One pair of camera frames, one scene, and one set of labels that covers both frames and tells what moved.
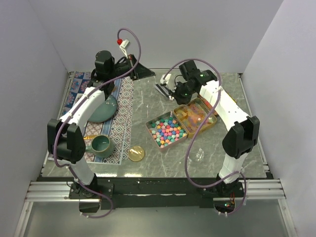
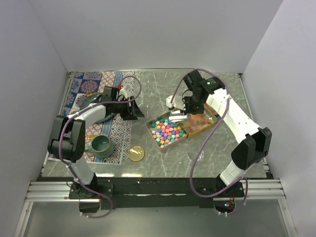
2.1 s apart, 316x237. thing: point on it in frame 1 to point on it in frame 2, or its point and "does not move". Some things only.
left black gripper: (138, 71) to (132, 112)
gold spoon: (89, 137) does not move
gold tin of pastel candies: (192, 114) does not move
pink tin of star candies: (167, 130) does not move
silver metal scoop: (164, 91) to (176, 116)
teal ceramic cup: (102, 146) does not move
